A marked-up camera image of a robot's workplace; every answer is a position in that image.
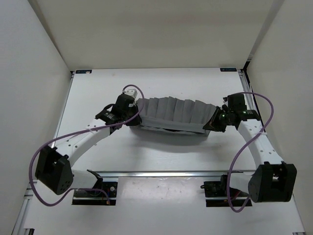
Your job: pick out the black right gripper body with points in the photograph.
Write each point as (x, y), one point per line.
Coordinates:
(225, 116)

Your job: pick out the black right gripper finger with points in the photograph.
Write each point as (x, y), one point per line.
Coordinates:
(216, 115)
(215, 125)

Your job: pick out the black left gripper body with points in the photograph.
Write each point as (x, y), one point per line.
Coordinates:
(132, 111)

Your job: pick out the grey pleated skirt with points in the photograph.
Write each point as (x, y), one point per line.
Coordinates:
(173, 115)

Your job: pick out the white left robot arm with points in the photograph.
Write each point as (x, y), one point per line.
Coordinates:
(53, 166)

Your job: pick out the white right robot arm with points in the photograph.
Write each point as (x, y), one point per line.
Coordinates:
(273, 179)

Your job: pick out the blue right corner label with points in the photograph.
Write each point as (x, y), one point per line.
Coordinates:
(228, 69)

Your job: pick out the blue corner label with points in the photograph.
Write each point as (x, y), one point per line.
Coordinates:
(83, 71)
(228, 69)

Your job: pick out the blue left corner label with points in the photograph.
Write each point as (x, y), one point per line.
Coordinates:
(83, 71)

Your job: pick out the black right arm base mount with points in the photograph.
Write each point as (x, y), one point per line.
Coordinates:
(216, 197)

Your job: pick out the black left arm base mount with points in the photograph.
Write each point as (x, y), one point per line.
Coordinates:
(104, 195)

